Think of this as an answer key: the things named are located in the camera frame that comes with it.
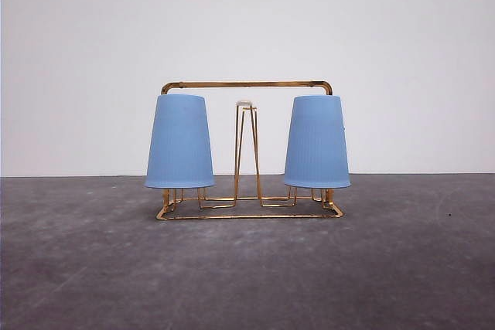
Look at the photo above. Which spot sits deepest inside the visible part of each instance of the blue ribbed cup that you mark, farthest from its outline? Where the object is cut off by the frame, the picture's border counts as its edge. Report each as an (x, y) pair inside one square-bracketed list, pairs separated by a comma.
[(316, 156), (179, 152)]

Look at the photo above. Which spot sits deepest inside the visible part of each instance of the gold wire cup rack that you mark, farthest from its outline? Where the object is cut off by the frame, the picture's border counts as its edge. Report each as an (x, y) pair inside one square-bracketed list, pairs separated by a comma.
[(247, 202)]

